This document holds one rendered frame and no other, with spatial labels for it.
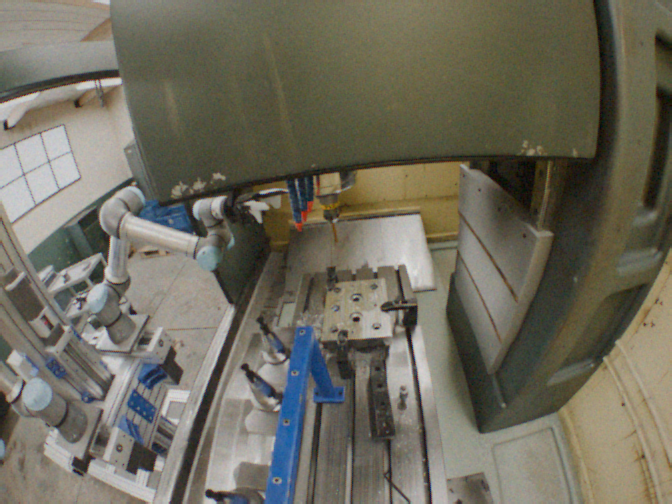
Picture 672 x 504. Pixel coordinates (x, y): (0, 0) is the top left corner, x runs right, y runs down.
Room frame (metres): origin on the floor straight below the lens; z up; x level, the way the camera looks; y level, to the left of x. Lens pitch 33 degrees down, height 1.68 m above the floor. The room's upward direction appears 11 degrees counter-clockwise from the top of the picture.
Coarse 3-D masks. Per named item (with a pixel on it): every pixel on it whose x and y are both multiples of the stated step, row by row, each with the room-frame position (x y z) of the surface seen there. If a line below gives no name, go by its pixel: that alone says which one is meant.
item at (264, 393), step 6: (246, 378) 0.26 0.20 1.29; (258, 378) 0.25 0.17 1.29; (252, 384) 0.24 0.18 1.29; (258, 384) 0.25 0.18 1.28; (264, 384) 0.25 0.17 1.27; (252, 390) 0.24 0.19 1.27; (258, 390) 0.24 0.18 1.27; (264, 390) 0.25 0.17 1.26; (270, 390) 0.25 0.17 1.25; (258, 396) 0.24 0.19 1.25; (264, 396) 0.24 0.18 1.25; (270, 396) 0.24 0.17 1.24; (258, 402) 0.24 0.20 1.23; (264, 402) 0.24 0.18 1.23; (270, 402) 0.24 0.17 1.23
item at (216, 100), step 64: (128, 0) 0.34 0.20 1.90; (192, 0) 0.32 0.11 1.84; (256, 0) 0.31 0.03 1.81; (320, 0) 0.30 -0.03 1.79; (384, 0) 0.29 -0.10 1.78; (448, 0) 0.28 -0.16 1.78; (512, 0) 0.27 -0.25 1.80; (576, 0) 0.25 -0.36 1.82; (128, 64) 0.34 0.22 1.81; (192, 64) 0.33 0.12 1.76; (256, 64) 0.31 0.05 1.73; (320, 64) 0.30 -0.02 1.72; (384, 64) 0.29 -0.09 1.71; (448, 64) 0.28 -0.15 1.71; (512, 64) 0.27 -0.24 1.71; (576, 64) 0.25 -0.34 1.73; (192, 128) 0.33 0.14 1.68; (256, 128) 0.32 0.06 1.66; (320, 128) 0.31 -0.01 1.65; (384, 128) 0.30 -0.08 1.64; (448, 128) 0.28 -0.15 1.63; (512, 128) 0.27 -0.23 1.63; (576, 128) 0.25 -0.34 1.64; (192, 192) 0.34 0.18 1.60
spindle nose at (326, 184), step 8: (320, 176) 0.56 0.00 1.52; (328, 176) 0.56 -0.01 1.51; (336, 176) 0.56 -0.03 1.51; (344, 176) 0.57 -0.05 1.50; (352, 176) 0.58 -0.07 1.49; (296, 184) 0.59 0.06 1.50; (320, 184) 0.56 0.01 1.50; (328, 184) 0.56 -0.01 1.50; (336, 184) 0.56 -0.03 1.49; (344, 184) 0.57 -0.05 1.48; (352, 184) 0.58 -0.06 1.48; (320, 192) 0.56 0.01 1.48; (328, 192) 0.56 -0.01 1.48; (336, 192) 0.56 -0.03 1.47
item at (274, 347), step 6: (270, 330) 0.37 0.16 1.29; (264, 336) 0.35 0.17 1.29; (270, 336) 0.36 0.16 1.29; (276, 336) 0.37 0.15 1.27; (264, 342) 0.35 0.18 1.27; (270, 342) 0.35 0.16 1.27; (276, 342) 0.36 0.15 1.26; (282, 342) 0.38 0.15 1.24; (270, 348) 0.35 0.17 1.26; (276, 348) 0.35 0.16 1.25; (282, 348) 0.36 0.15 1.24; (270, 354) 0.35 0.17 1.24; (276, 354) 0.35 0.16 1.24; (282, 354) 0.35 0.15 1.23
